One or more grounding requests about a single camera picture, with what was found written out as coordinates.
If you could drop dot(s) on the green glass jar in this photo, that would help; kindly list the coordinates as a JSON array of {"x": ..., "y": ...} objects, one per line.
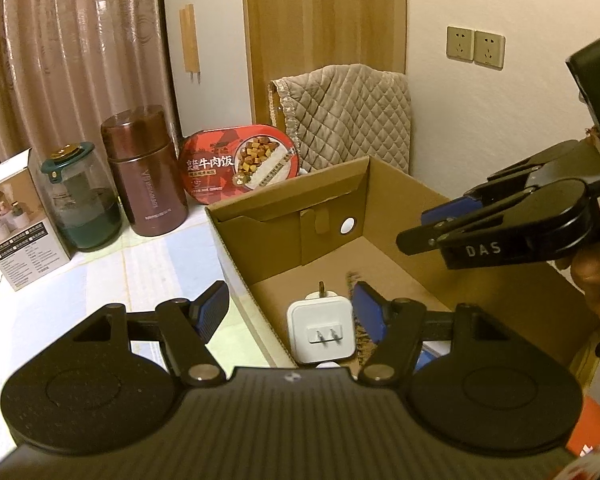
[{"x": 83, "y": 202}]

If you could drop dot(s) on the brown curtain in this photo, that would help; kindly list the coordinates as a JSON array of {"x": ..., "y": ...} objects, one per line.
[{"x": 67, "y": 65}]

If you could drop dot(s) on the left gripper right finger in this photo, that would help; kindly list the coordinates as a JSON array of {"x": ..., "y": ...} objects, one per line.
[{"x": 398, "y": 327}]

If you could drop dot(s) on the wooden sticks on wall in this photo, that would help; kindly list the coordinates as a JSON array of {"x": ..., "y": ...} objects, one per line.
[{"x": 189, "y": 40}]

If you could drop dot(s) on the brown cardboard box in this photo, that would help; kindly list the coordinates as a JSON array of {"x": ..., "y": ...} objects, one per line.
[{"x": 339, "y": 225}]

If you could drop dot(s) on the checkered table cloth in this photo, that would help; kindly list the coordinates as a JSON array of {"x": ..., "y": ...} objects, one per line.
[{"x": 139, "y": 272}]

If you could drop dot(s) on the wooden door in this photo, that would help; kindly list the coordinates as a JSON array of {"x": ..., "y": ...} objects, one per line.
[{"x": 291, "y": 37}]

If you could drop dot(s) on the brown metal thermos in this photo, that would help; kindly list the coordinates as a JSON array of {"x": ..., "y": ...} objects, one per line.
[{"x": 142, "y": 160}]

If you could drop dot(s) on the red instant rice box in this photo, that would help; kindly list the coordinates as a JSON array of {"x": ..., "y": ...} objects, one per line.
[{"x": 223, "y": 163}]

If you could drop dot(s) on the white product box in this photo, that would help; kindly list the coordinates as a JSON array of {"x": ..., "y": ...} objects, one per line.
[{"x": 30, "y": 245}]

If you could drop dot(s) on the beige quilted chair cover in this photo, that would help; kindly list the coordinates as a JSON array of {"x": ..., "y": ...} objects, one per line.
[{"x": 338, "y": 113}]

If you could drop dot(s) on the white power plug adapter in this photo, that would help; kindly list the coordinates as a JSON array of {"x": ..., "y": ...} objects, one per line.
[{"x": 321, "y": 327}]

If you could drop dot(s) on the wall power sockets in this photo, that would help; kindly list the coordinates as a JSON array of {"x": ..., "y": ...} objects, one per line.
[{"x": 475, "y": 46}]

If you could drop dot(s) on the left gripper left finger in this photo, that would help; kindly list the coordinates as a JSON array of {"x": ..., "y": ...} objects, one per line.
[{"x": 183, "y": 328}]

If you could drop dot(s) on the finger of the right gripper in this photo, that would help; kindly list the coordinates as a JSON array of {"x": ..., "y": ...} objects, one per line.
[
  {"x": 564, "y": 161},
  {"x": 534, "y": 222}
]

